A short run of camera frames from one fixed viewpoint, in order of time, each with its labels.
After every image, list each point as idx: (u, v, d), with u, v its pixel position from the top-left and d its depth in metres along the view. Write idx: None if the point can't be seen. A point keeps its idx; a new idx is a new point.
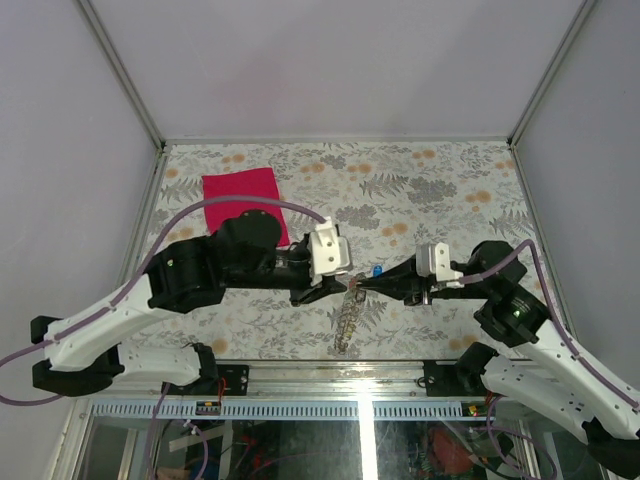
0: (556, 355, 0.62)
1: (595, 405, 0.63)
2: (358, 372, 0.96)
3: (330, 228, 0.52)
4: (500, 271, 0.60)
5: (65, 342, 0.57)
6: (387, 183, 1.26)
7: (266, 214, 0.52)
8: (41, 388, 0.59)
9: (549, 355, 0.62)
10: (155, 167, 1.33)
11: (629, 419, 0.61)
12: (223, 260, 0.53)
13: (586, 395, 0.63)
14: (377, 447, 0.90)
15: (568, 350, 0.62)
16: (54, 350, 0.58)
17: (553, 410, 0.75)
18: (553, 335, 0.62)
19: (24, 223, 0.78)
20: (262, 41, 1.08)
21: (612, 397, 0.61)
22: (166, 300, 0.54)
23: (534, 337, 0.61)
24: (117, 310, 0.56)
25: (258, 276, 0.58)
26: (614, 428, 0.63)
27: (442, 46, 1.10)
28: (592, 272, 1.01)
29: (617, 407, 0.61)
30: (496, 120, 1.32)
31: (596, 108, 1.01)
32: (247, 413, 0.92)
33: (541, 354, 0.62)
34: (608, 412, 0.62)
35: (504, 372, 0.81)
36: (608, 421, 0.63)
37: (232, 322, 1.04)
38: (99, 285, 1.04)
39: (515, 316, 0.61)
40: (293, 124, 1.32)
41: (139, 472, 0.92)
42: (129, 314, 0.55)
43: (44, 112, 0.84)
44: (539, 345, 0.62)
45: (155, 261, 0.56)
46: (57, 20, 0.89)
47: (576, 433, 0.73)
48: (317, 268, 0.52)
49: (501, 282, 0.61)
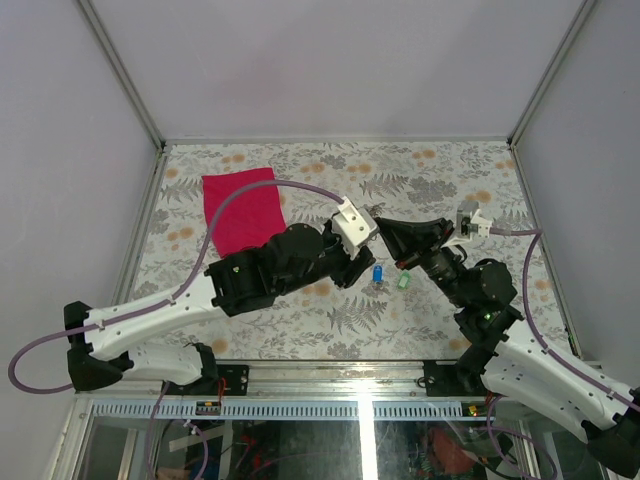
0: (527, 350, 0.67)
1: (573, 397, 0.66)
2: (358, 372, 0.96)
3: (350, 205, 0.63)
4: (497, 296, 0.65)
5: (114, 328, 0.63)
6: (387, 183, 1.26)
7: (295, 229, 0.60)
8: (73, 373, 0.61)
9: (520, 351, 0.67)
10: (155, 167, 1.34)
11: (605, 405, 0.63)
12: (273, 271, 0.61)
13: (563, 386, 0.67)
14: (377, 446, 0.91)
15: (539, 345, 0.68)
16: (97, 335, 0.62)
17: (553, 409, 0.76)
18: (524, 333, 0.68)
19: (24, 222, 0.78)
20: (263, 41, 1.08)
21: (585, 385, 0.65)
22: (228, 300, 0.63)
23: (504, 336, 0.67)
24: (176, 305, 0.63)
25: (311, 273, 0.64)
26: (594, 417, 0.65)
27: (443, 46, 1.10)
28: (592, 271, 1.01)
29: (591, 394, 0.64)
30: (496, 120, 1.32)
31: (594, 108, 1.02)
32: (247, 413, 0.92)
33: (513, 351, 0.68)
34: (584, 400, 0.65)
35: (504, 372, 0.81)
36: (588, 411, 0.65)
37: (233, 322, 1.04)
38: (99, 284, 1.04)
39: (486, 320, 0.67)
40: (293, 124, 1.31)
41: (139, 472, 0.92)
42: (187, 311, 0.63)
43: (44, 112, 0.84)
44: (510, 342, 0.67)
45: (219, 265, 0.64)
46: (57, 19, 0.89)
47: (576, 432, 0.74)
48: (355, 240, 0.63)
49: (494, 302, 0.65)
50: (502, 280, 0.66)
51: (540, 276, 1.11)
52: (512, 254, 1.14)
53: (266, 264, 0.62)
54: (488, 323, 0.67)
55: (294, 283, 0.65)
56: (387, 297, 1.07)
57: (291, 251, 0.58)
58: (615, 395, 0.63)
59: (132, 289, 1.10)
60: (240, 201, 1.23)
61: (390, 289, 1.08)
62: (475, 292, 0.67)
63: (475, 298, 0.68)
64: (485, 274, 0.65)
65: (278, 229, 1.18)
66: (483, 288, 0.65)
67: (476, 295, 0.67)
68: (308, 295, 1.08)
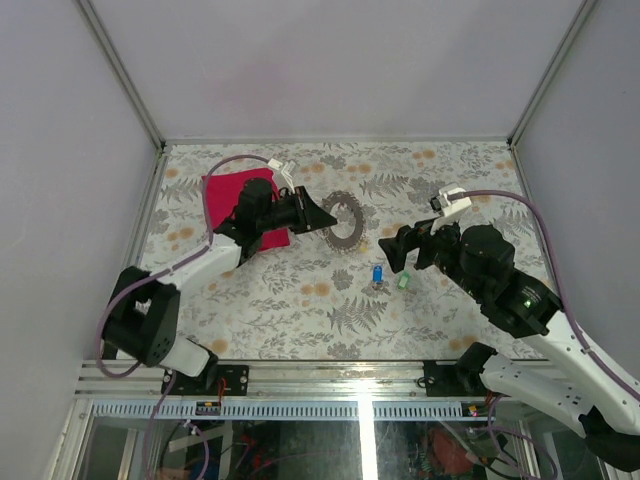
0: (566, 348, 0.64)
1: (602, 402, 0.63)
2: (358, 372, 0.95)
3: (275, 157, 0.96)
4: (484, 251, 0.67)
5: (180, 271, 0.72)
6: (387, 183, 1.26)
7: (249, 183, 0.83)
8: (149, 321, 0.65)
9: (558, 348, 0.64)
10: (155, 167, 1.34)
11: (636, 413, 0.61)
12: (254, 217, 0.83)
13: (595, 392, 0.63)
14: (377, 446, 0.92)
15: (578, 343, 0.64)
16: (170, 278, 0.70)
17: (551, 405, 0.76)
18: (564, 328, 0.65)
19: (24, 222, 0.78)
20: (262, 41, 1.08)
21: (619, 392, 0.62)
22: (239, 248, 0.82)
23: (545, 329, 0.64)
24: (213, 250, 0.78)
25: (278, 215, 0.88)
26: (619, 424, 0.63)
27: (443, 46, 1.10)
28: (592, 271, 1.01)
29: (625, 403, 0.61)
30: (496, 120, 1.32)
31: (595, 108, 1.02)
32: (246, 413, 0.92)
33: (551, 347, 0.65)
34: (615, 407, 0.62)
35: (502, 371, 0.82)
36: (613, 416, 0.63)
37: (233, 322, 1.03)
38: (99, 283, 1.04)
39: (525, 305, 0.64)
40: (292, 124, 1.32)
41: (139, 472, 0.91)
42: (223, 253, 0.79)
43: (44, 113, 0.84)
44: (550, 337, 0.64)
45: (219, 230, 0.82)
46: (56, 18, 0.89)
47: (573, 426, 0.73)
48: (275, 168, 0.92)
49: (489, 262, 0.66)
50: (486, 239, 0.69)
51: (541, 276, 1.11)
52: None
53: (244, 216, 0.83)
54: (524, 307, 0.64)
55: (272, 222, 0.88)
56: (387, 297, 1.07)
57: (261, 194, 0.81)
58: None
59: None
60: (232, 197, 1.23)
61: (390, 289, 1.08)
62: (474, 263, 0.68)
63: (479, 271, 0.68)
64: (465, 240, 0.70)
65: (278, 242, 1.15)
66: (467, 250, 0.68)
67: (478, 266, 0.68)
68: (308, 295, 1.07)
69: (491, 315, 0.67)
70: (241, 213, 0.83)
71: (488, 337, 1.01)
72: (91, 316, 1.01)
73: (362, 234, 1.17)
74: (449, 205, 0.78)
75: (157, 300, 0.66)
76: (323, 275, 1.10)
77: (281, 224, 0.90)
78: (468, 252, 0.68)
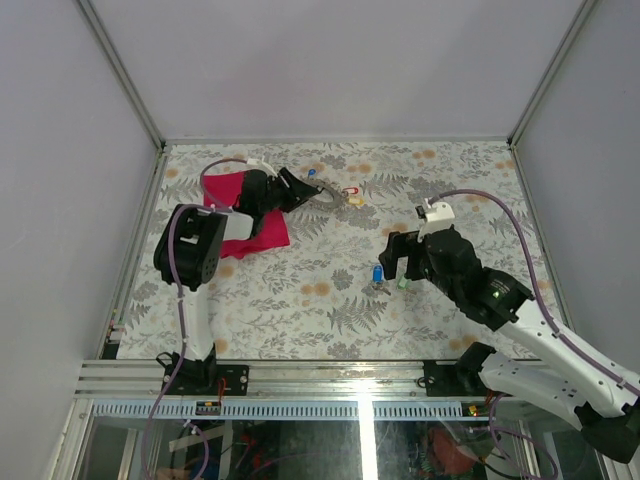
0: (537, 333, 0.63)
1: (581, 386, 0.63)
2: (358, 372, 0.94)
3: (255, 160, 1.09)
4: (444, 250, 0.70)
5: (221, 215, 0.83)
6: (387, 183, 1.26)
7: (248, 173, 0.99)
8: (211, 233, 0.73)
9: (529, 334, 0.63)
10: (155, 167, 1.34)
11: (615, 395, 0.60)
12: (258, 199, 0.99)
13: (572, 376, 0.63)
14: (377, 446, 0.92)
15: (549, 328, 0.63)
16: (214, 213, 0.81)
17: (547, 400, 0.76)
18: (534, 313, 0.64)
19: (23, 223, 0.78)
20: (263, 41, 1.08)
21: (595, 373, 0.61)
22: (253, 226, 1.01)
23: (514, 316, 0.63)
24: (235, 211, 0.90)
25: (270, 198, 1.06)
26: (601, 406, 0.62)
27: (443, 47, 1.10)
28: (592, 271, 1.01)
29: (601, 383, 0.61)
30: (496, 120, 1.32)
31: (596, 108, 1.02)
32: (247, 413, 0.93)
33: (522, 334, 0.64)
34: (592, 388, 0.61)
35: (500, 368, 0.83)
36: (595, 399, 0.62)
37: (232, 322, 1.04)
38: (99, 282, 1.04)
39: (494, 297, 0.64)
40: (293, 125, 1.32)
41: (138, 472, 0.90)
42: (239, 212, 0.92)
43: (45, 114, 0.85)
44: (519, 323, 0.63)
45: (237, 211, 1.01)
46: (56, 19, 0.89)
47: (570, 420, 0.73)
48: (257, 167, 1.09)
49: (451, 259, 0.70)
50: (446, 239, 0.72)
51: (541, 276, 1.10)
52: (512, 254, 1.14)
53: (252, 201, 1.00)
54: (495, 300, 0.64)
55: (268, 201, 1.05)
56: (387, 297, 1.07)
57: (259, 179, 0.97)
58: (626, 385, 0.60)
59: (132, 290, 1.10)
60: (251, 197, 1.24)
61: (390, 289, 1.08)
62: (440, 262, 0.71)
63: (446, 270, 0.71)
64: (428, 241, 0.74)
65: (280, 243, 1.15)
66: (429, 251, 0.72)
67: (444, 265, 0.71)
68: (308, 295, 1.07)
69: (467, 309, 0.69)
70: (248, 198, 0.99)
71: (488, 336, 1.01)
72: (91, 316, 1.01)
73: (363, 232, 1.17)
74: (432, 209, 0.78)
75: (209, 221, 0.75)
76: (323, 275, 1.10)
77: (275, 204, 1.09)
78: (432, 253, 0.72)
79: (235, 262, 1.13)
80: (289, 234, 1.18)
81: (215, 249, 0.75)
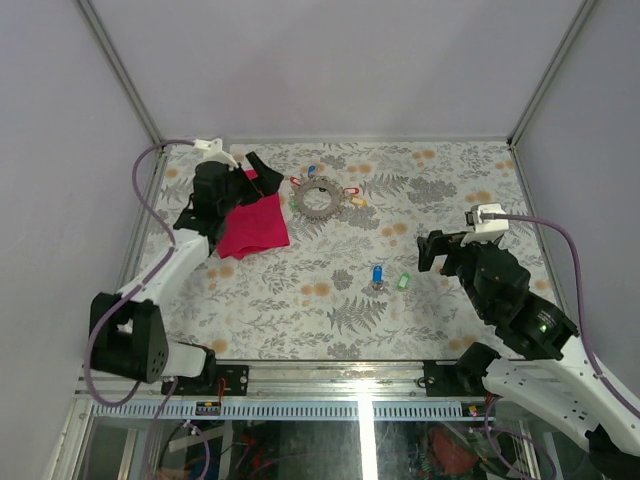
0: (579, 373, 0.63)
1: (612, 426, 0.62)
2: (358, 372, 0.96)
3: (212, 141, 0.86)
4: (499, 277, 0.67)
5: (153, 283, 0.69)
6: (387, 183, 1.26)
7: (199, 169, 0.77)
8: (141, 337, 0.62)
9: (570, 372, 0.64)
10: (154, 166, 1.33)
11: None
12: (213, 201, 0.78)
13: (605, 416, 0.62)
14: (377, 446, 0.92)
15: (591, 368, 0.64)
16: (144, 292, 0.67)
17: (557, 419, 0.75)
18: (577, 352, 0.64)
19: (24, 222, 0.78)
20: (262, 41, 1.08)
21: (628, 416, 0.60)
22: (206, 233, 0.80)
23: (559, 354, 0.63)
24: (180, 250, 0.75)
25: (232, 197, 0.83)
26: (629, 449, 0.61)
27: (442, 47, 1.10)
28: (592, 271, 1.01)
29: (634, 426, 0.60)
30: (496, 120, 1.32)
31: (596, 108, 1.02)
32: (247, 413, 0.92)
33: (562, 371, 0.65)
34: (624, 431, 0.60)
35: (506, 376, 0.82)
36: (623, 441, 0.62)
37: (233, 322, 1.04)
38: (99, 282, 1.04)
39: (541, 330, 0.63)
40: (293, 125, 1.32)
41: (139, 472, 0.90)
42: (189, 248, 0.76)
43: (44, 113, 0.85)
44: (563, 361, 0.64)
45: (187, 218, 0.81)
46: (56, 19, 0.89)
47: (579, 442, 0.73)
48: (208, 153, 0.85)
49: (504, 287, 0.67)
50: (499, 263, 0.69)
51: (540, 276, 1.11)
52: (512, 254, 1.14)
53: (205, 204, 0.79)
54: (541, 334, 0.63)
55: (227, 203, 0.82)
56: (387, 297, 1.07)
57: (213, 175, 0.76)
58: None
59: None
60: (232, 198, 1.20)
61: (391, 289, 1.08)
62: (489, 287, 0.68)
63: (494, 295, 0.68)
64: (479, 263, 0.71)
65: (279, 243, 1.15)
66: (481, 274, 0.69)
67: (493, 290, 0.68)
68: (308, 295, 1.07)
69: (506, 338, 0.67)
70: (201, 200, 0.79)
71: (488, 337, 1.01)
72: None
73: (363, 232, 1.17)
74: (481, 222, 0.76)
75: (140, 312, 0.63)
76: (323, 275, 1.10)
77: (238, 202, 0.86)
78: (483, 276, 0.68)
79: (235, 262, 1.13)
80: (289, 235, 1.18)
81: (155, 347, 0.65)
